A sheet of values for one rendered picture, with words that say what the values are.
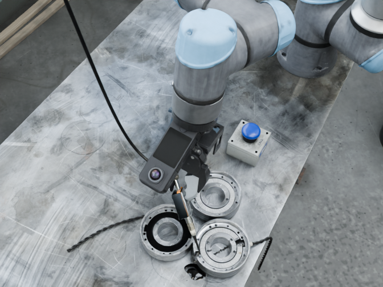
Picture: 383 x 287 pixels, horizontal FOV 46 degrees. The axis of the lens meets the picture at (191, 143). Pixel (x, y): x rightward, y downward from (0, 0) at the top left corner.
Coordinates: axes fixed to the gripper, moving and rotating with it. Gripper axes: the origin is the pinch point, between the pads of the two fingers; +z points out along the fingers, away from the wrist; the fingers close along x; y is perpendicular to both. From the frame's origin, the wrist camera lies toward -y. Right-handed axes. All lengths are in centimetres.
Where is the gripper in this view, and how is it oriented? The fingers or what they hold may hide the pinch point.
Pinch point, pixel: (178, 193)
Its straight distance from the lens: 82.1
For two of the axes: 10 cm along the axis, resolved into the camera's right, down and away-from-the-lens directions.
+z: -1.0, 6.5, 7.5
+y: 4.9, -6.2, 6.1
